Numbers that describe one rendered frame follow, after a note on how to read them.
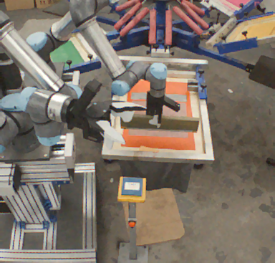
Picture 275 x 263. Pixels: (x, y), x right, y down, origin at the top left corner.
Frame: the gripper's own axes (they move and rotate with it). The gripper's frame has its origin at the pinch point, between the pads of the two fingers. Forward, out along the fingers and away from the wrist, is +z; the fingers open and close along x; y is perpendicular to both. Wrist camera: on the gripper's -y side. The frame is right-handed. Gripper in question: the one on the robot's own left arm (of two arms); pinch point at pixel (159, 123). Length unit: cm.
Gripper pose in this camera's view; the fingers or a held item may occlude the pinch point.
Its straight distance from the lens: 158.0
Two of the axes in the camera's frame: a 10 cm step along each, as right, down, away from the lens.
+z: 0.0, 7.1, 7.1
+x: -0.7, 7.0, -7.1
